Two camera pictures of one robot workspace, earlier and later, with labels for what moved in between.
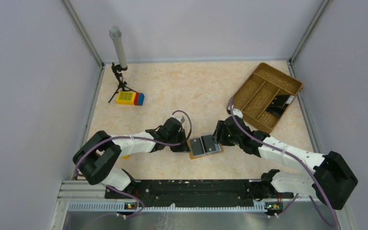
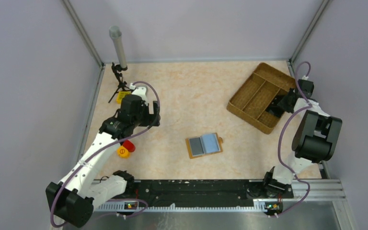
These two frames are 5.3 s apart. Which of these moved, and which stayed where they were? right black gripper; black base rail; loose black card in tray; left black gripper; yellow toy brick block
Moved: right black gripper; left black gripper
Stayed: black base rail; loose black card in tray; yellow toy brick block
